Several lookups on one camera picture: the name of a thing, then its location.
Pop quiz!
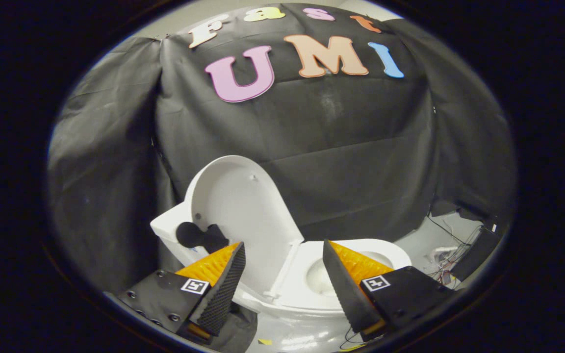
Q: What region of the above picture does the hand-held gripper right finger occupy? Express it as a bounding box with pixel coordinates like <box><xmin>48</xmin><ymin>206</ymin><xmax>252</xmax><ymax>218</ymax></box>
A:
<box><xmin>322</xmin><ymin>239</ymin><xmax>455</xmax><ymax>337</ymax></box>

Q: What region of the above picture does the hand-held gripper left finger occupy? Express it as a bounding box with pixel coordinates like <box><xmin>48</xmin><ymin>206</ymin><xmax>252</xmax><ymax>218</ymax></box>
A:
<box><xmin>118</xmin><ymin>241</ymin><xmax>247</xmax><ymax>344</ymax></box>

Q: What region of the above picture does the white toilet bowl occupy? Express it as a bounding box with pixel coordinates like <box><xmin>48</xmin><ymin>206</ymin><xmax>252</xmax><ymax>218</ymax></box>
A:
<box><xmin>233</xmin><ymin>289</ymin><xmax>364</xmax><ymax>353</ymax></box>

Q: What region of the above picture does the black rounded object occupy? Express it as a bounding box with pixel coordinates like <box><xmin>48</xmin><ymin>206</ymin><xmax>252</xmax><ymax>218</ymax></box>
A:
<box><xmin>176</xmin><ymin>222</ymin><xmax>230</xmax><ymax>254</ymax></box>

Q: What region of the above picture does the black box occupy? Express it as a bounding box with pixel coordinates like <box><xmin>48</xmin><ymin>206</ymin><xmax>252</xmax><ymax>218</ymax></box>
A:
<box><xmin>451</xmin><ymin>226</ymin><xmax>502</xmax><ymax>281</ymax></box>

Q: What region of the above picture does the black backdrop cloth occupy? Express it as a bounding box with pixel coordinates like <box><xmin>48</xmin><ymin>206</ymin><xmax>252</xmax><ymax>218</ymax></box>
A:
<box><xmin>47</xmin><ymin>2</ymin><xmax>516</xmax><ymax>297</ymax></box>

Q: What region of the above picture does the tangle of thin cables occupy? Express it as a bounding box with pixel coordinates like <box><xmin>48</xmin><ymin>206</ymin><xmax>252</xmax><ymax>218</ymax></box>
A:
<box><xmin>426</xmin><ymin>215</ymin><xmax>483</xmax><ymax>291</ymax></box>

